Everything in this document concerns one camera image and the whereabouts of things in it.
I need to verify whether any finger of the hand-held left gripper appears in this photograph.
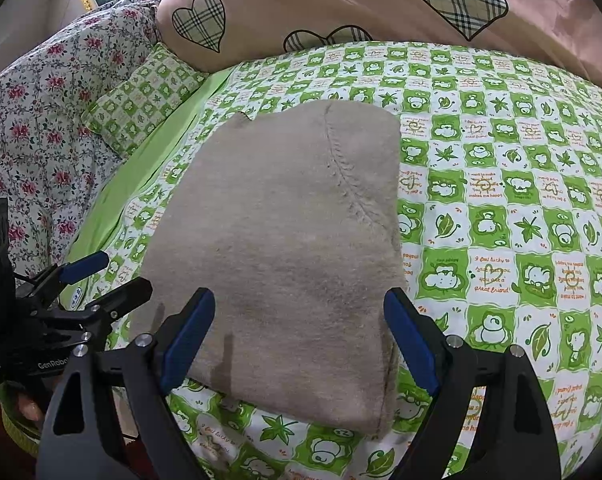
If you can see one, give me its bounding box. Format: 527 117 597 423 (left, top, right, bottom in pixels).
13 251 110 307
80 277 154 337

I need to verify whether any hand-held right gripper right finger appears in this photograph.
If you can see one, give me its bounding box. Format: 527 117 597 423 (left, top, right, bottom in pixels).
383 287 564 480

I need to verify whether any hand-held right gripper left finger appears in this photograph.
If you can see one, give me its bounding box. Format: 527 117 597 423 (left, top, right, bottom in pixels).
35 287 217 480

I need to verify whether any beige knit sweater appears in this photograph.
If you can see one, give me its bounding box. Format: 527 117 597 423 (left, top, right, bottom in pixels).
128 99 411 440

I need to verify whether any person's left hand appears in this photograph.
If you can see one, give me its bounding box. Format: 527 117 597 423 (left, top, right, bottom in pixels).
11 382 48 423

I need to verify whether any plain green bed sheet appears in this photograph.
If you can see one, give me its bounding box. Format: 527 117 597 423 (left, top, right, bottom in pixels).
63 67 232 266

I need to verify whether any green checked bed sheet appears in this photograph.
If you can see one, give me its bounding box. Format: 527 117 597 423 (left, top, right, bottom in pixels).
0 40 602 480

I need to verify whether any floral quilt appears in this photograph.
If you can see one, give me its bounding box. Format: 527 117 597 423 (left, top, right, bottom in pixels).
0 0 174 271

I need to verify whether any green checked pillow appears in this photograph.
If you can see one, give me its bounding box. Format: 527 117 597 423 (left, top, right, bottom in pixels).
81 42 209 158

